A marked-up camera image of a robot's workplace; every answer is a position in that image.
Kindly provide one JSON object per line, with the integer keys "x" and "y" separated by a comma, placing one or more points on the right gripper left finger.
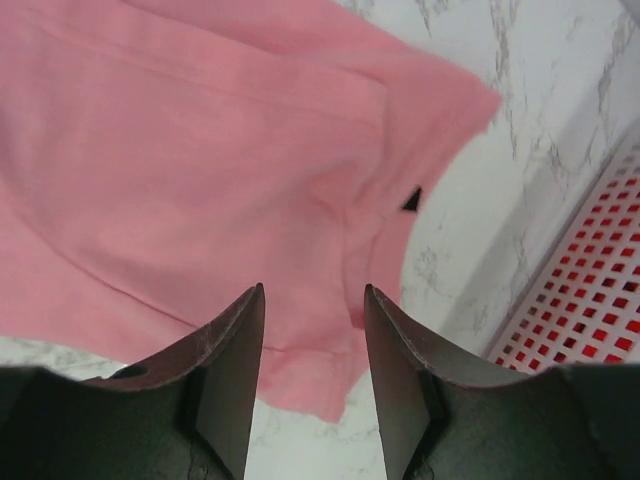
{"x": 186, "y": 411}

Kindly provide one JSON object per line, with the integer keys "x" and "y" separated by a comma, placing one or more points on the white plastic laundry basket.
{"x": 584, "y": 305}

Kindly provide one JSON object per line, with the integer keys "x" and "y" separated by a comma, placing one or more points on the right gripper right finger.
{"x": 410, "y": 364}

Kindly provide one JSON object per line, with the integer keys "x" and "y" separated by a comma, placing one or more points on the pink t shirt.
{"x": 160, "y": 157}

